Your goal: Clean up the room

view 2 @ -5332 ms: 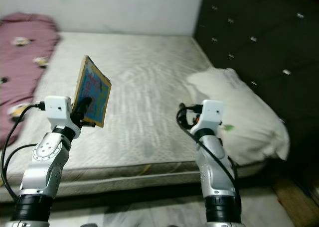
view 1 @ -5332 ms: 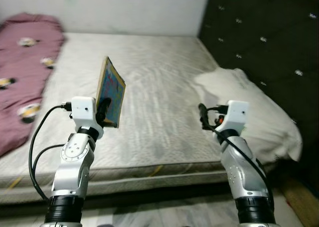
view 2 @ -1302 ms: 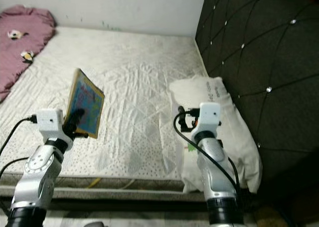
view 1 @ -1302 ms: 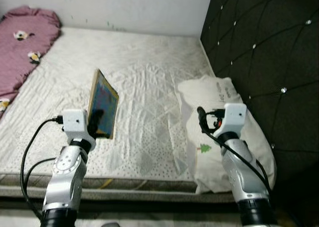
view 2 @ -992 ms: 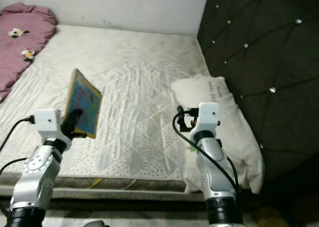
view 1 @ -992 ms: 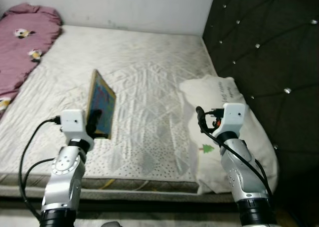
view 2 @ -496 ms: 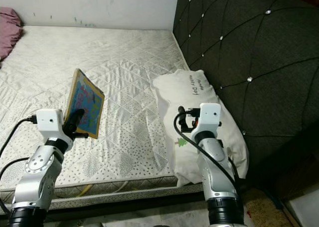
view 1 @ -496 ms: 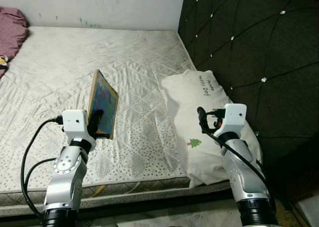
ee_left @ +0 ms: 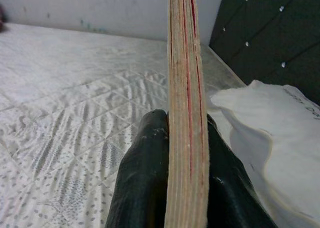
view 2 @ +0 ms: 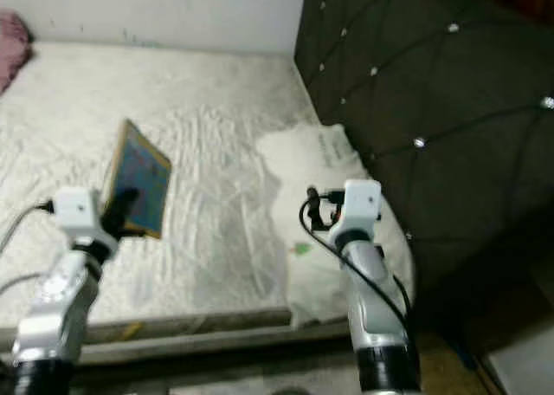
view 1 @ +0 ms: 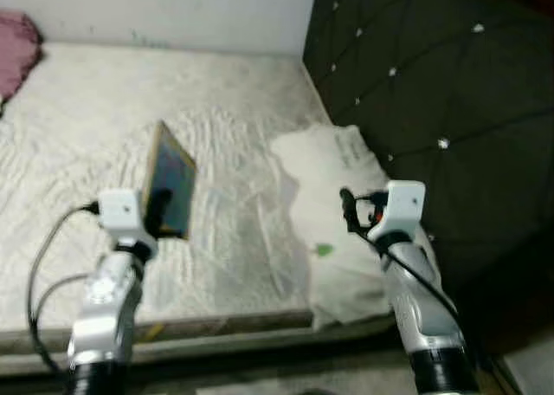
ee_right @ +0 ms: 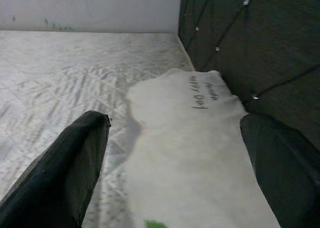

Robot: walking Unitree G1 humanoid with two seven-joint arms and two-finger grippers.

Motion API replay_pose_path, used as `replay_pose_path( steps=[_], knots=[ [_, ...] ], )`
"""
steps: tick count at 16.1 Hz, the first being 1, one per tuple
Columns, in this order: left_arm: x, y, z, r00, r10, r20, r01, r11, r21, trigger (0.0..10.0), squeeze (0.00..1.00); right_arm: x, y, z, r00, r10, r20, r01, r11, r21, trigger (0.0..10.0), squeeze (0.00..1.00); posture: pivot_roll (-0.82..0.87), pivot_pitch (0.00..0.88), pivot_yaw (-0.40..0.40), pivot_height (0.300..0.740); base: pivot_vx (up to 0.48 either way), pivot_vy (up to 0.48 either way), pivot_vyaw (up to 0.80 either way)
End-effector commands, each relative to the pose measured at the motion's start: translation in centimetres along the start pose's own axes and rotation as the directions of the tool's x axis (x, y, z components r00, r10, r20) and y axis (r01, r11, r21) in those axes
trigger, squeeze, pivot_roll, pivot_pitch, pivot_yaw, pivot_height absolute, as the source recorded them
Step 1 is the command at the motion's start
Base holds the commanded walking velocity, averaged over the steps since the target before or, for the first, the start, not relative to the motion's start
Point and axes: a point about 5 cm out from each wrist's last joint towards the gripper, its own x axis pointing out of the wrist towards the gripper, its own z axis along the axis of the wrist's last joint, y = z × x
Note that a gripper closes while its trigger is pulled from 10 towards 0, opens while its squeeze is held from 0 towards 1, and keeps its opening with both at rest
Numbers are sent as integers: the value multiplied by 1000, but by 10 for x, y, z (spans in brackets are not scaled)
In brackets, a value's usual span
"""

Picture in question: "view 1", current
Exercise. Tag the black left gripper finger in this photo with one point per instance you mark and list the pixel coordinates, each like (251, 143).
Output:
(157, 211)

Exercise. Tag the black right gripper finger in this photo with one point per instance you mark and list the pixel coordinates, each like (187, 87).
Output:
(347, 203)

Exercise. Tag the white pillow with tree print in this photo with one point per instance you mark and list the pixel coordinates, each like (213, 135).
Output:
(333, 178)

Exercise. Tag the blue yellow children's book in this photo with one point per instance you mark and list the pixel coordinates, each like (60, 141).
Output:
(173, 174)

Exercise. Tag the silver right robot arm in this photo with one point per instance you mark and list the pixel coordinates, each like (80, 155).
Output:
(424, 317)

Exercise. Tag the white quilted mattress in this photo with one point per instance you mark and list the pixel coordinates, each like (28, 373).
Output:
(86, 126)

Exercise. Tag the black tufted headboard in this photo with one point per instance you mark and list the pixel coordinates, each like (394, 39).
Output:
(450, 74)

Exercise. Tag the brown floor mat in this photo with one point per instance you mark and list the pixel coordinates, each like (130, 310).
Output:
(493, 382)

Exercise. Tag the mauve cartoon print blanket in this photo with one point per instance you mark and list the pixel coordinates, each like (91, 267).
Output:
(16, 53)

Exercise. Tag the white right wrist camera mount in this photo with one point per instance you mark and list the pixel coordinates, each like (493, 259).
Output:
(402, 203)

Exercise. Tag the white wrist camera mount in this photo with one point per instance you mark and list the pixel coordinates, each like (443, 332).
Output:
(119, 211)
(402, 203)

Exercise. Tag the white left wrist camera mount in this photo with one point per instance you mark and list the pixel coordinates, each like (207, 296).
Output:
(119, 211)

